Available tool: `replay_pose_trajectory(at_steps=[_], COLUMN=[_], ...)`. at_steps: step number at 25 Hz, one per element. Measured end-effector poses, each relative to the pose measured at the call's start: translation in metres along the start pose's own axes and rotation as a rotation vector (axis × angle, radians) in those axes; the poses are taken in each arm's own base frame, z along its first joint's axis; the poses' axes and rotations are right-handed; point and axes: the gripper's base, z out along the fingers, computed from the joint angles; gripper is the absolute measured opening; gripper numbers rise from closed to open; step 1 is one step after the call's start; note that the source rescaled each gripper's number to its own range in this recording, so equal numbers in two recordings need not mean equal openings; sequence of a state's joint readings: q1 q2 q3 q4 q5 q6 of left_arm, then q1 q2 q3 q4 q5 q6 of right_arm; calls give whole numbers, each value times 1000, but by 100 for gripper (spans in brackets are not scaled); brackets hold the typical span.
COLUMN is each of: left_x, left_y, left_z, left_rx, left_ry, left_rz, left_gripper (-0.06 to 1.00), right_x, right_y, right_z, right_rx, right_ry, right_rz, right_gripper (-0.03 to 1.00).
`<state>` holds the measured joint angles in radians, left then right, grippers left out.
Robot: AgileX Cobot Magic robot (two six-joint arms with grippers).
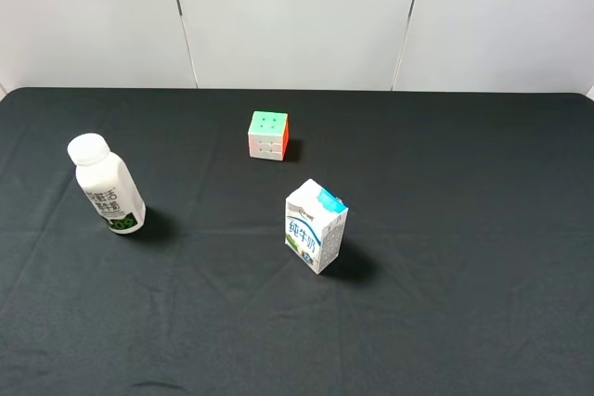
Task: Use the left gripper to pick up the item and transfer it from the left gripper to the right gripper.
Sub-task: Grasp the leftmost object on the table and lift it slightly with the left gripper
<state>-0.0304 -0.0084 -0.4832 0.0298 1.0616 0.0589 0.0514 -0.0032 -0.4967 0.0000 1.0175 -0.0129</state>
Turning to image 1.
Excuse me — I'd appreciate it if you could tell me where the black tablecloth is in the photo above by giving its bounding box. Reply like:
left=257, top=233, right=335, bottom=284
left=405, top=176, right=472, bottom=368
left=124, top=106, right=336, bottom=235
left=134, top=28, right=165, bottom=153
left=1, top=88, right=593, bottom=395

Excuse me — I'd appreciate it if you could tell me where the pastel rubiks cube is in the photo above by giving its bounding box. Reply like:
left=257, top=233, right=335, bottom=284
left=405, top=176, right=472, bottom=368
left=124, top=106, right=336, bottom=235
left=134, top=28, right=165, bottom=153
left=248, top=110, right=289, bottom=161

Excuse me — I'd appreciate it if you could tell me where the white blue milk carton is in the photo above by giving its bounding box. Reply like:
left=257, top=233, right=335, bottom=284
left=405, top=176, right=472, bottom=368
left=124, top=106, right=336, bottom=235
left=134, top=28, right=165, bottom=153
left=285, top=179, right=349, bottom=275

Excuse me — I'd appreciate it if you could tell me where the white milk bottle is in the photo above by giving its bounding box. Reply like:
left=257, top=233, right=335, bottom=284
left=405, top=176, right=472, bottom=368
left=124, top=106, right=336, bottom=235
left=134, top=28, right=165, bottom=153
left=67, top=133, right=147, bottom=235

